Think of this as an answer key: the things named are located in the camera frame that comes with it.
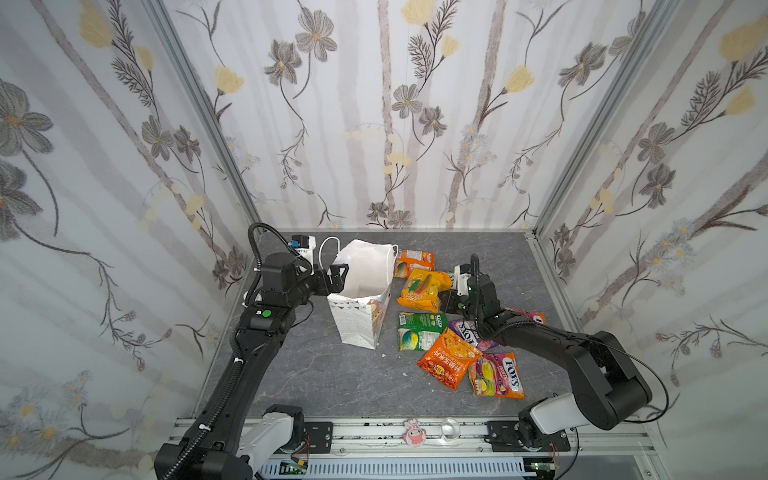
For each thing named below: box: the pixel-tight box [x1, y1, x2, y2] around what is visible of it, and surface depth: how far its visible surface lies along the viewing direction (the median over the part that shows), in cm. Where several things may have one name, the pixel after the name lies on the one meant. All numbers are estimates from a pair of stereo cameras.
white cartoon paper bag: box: [327, 239, 399, 350], surface depth 83 cm
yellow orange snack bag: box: [397, 268, 453, 313], surface depth 97 cm
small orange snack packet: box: [394, 249, 437, 278], surface depth 110 cm
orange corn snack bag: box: [416, 327, 483, 391], surface depth 87 cm
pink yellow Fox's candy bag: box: [468, 352, 525, 400], surface depth 83 cm
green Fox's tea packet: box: [398, 312, 449, 352], surface depth 92 cm
